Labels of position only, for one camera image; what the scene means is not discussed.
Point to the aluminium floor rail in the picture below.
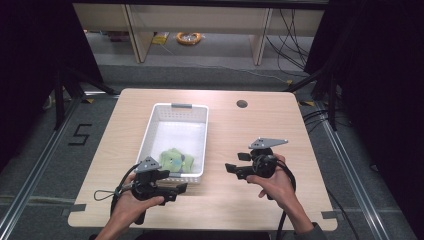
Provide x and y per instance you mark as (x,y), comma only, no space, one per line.
(355,180)
(36,168)

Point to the person's right hand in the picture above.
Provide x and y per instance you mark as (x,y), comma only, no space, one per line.
(278,188)

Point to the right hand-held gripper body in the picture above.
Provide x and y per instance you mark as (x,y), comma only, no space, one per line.
(263,160)

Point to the white plastic basket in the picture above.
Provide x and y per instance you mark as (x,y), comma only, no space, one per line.
(180,133)

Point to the person's left hand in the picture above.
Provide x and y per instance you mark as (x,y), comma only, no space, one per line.
(131,206)

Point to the black curtain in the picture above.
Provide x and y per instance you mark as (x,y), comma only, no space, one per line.
(383,83)
(36,50)

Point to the black metal stand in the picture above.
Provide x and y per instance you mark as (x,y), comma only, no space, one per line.
(325,90)
(61,96)

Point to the yellow packet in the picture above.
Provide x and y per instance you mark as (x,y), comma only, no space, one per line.
(160,38)

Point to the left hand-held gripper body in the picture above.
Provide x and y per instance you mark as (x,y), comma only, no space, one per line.
(148,183)

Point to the grey tape strip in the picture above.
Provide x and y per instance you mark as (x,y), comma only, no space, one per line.
(77,208)
(330,215)

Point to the beige wooden shelf unit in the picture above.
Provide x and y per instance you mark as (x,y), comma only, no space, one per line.
(200,20)

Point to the green patterned sock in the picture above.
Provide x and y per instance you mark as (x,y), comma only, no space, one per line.
(171,160)

